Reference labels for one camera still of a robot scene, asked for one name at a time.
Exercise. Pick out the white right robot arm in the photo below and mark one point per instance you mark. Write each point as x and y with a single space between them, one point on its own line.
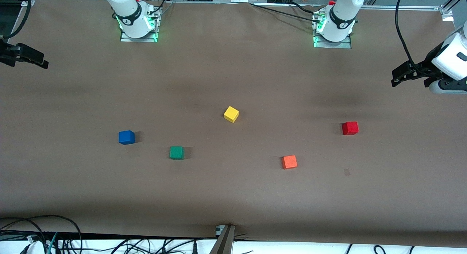
131 16

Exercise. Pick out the metal camera mount pole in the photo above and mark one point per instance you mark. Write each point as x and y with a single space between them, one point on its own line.
224 243

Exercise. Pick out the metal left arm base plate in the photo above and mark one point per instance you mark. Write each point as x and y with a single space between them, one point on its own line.
343 45

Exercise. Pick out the yellow block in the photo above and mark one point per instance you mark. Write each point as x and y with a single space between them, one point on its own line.
231 114

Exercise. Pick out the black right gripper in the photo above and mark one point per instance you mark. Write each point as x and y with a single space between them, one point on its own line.
8 50

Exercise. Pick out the metal corner bracket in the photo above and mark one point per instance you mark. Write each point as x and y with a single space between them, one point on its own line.
447 13

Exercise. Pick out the orange block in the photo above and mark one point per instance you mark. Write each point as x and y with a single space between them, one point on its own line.
289 162

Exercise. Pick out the blue block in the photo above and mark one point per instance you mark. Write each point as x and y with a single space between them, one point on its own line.
126 137

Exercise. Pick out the red block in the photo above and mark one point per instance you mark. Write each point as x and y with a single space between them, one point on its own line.
350 128

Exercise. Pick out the green block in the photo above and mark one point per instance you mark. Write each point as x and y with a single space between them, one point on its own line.
176 152

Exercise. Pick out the aluminium frame rail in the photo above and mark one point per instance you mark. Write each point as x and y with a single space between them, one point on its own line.
401 7

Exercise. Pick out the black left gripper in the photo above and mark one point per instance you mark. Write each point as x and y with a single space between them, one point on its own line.
424 67

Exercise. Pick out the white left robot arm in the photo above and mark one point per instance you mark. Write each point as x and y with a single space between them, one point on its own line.
341 16

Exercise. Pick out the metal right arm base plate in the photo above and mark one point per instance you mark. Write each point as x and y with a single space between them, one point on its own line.
140 39

